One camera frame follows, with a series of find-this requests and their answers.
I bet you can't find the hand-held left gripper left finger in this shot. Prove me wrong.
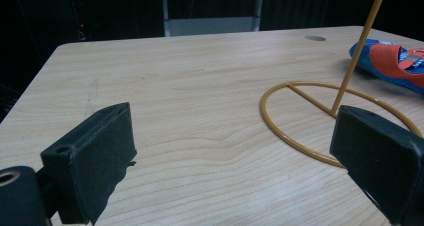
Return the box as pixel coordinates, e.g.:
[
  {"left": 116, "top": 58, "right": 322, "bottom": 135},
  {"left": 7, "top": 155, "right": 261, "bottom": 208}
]
[{"left": 40, "top": 101, "right": 138, "bottom": 226}]

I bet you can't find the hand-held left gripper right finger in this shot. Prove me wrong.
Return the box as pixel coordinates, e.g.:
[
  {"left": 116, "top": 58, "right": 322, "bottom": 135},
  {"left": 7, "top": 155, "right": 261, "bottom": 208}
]
[{"left": 329, "top": 104, "right": 424, "bottom": 226}]

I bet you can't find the blue and orange shoe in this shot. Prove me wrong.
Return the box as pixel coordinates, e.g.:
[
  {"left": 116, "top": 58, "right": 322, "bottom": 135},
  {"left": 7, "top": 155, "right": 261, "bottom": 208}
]
[{"left": 348, "top": 38, "right": 424, "bottom": 96}]

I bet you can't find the yellow metal wire stand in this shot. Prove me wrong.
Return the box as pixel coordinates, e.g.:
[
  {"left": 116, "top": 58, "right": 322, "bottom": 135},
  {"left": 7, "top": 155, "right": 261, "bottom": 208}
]
[{"left": 259, "top": 0, "right": 424, "bottom": 169}]

